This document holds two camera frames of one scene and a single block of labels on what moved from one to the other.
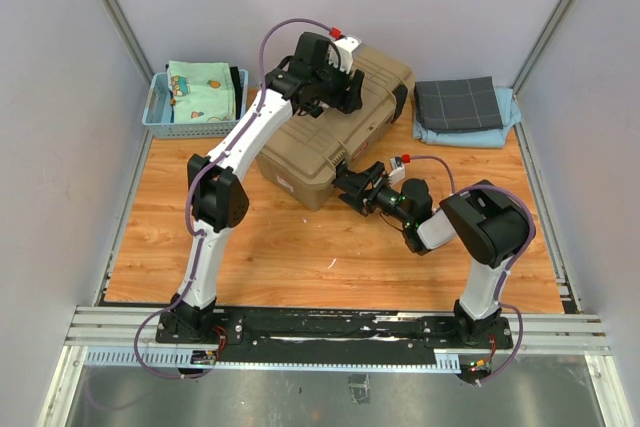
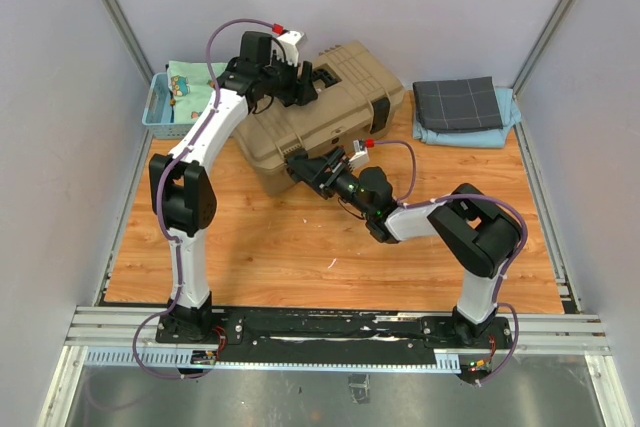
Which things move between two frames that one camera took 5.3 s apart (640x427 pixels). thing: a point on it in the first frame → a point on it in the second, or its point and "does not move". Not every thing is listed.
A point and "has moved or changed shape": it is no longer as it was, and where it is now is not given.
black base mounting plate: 334,335 does not move
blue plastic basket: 157,113 does not move
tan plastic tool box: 298,162 has moved or changed shape
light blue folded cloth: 489,138 does not move
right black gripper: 361,180 → 313,171
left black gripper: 346,102 → 296,94
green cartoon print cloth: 202,91 does not move
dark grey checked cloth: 457,104 does not move
